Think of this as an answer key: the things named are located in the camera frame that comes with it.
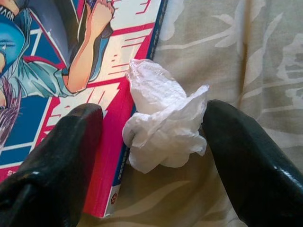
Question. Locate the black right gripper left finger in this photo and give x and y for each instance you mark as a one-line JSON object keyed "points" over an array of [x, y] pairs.
{"points": [[47, 177]]}

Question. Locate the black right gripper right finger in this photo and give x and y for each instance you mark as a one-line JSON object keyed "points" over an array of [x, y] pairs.
{"points": [[255, 170]]}

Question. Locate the white tissue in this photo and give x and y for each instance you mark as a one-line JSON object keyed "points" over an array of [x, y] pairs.
{"points": [[163, 113]]}

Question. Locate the colourful manga book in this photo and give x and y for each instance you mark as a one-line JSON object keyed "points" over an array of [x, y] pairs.
{"points": [[59, 59]]}

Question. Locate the beige floral bedsheet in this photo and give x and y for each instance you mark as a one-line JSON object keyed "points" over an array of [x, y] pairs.
{"points": [[236, 59]]}

